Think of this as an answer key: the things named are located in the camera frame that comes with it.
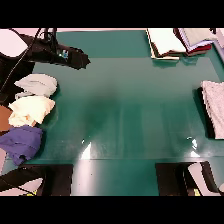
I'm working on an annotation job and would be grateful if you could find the pale grey garment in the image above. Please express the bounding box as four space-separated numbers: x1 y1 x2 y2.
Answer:
14 73 59 99

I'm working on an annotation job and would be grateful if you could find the cream garment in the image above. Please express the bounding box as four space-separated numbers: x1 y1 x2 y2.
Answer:
7 95 56 128

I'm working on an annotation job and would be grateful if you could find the white garment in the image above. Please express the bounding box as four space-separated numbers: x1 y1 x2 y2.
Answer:
145 28 187 61

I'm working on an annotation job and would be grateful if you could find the purple garment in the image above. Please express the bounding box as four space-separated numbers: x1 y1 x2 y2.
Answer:
0 124 44 167

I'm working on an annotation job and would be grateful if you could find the red garment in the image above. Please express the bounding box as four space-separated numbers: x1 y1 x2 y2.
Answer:
172 28 213 57

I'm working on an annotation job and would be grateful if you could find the off-white garment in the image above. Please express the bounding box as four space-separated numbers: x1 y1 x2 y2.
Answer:
178 28 218 52

